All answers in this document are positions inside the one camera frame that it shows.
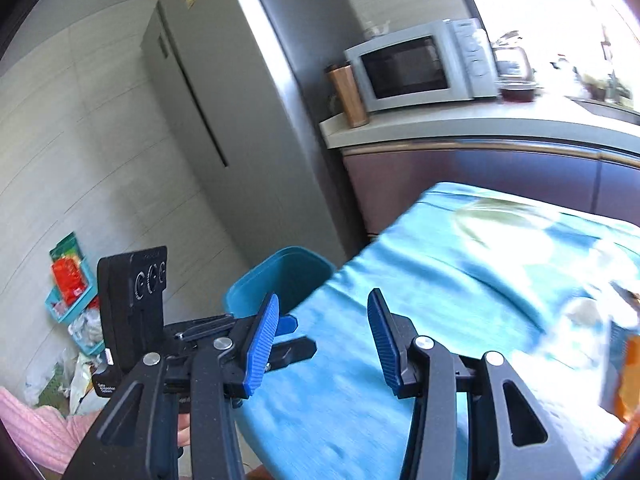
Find orange peel piece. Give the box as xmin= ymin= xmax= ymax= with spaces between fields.
xmin=614 ymin=335 xmax=640 ymax=422

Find pink sleeve forearm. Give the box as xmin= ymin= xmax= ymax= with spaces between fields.
xmin=0 ymin=388 xmax=100 ymax=474

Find teal trash bin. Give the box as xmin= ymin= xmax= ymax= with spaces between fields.
xmin=224 ymin=246 xmax=336 ymax=318

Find dark lower kitchen cabinets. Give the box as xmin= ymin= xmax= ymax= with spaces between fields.
xmin=342 ymin=141 xmax=639 ymax=235

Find teal storage rack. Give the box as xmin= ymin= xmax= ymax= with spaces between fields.
xmin=44 ymin=232 xmax=105 ymax=356

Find blue floral tablecloth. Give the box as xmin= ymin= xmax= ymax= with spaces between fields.
xmin=238 ymin=183 xmax=639 ymax=479

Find copper thermos tumbler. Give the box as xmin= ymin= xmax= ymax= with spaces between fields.
xmin=326 ymin=64 xmax=369 ymax=128

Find grey refrigerator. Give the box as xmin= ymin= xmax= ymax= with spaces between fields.
xmin=142 ymin=0 xmax=367 ymax=264

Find white microwave oven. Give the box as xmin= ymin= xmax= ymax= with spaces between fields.
xmin=345 ymin=18 xmax=499 ymax=112

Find dark red food container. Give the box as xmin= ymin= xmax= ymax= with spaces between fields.
xmin=499 ymin=81 xmax=537 ymax=103

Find glass electric kettle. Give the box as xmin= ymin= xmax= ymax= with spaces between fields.
xmin=492 ymin=29 xmax=535 ymax=81

